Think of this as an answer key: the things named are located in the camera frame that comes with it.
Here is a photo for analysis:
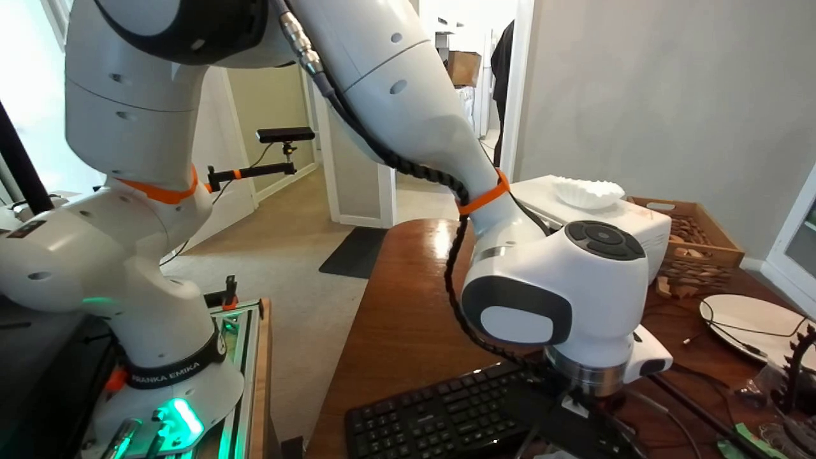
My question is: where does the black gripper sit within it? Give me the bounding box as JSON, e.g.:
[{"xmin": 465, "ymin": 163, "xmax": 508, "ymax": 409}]
[{"xmin": 524, "ymin": 386, "xmax": 643, "ymax": 459}]

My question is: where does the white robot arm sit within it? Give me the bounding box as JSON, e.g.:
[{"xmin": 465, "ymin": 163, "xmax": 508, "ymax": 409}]
[{"xmin": 0, "ymin": 0, "xmax": 669, "ymax": 455}]

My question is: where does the large round ceramic plate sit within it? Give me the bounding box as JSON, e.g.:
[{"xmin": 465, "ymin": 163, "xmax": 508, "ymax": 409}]
[{"xmin": 698, "ymin": 292, "xmax": 811, "ymax": 369}]

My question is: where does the black computer keyboard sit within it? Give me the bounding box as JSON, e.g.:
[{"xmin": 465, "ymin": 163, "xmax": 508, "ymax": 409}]
[{"xmin": 343, "ymin": 362, "xmax": 532, "ymax": 459}]

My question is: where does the green plastic wrapper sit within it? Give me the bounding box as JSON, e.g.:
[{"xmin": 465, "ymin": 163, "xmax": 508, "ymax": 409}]
[{"xmin": 717, "ymin": 422, "xmax": 788, "ymax": 459}]

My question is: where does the white toaster oven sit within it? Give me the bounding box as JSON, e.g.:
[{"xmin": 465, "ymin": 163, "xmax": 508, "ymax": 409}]
[{"xmin": 513, "ymin": 175, "xmax": 669, "ymax": 281}]

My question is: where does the wicker basket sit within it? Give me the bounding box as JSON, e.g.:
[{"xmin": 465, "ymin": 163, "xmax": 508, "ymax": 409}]
[{"xmin": 631, "ymin": 196, "xmax": 745, "ymax": 273}]

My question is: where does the black floor mat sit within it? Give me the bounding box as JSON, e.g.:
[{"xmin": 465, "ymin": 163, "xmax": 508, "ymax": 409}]
[{"xmin": 320, "ymin": 227, "xmax": 384, "ymax": 277}]

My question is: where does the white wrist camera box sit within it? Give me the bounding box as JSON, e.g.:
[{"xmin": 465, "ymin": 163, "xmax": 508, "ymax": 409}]
[{"xmin": 624, "ymin": 323, "xmax": 672, "ymax": 381}]

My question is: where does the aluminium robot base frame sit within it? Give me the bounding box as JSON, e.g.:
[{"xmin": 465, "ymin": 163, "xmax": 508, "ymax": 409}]
[{"xmin": 79, "ymin": 298, "xmax": 267, "ymax": 459}]

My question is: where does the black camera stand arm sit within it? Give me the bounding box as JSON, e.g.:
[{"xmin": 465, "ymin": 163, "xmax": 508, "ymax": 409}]
[{"xmin": 207, "ymin": 126, "xmax": 314, "ymax": 194}]

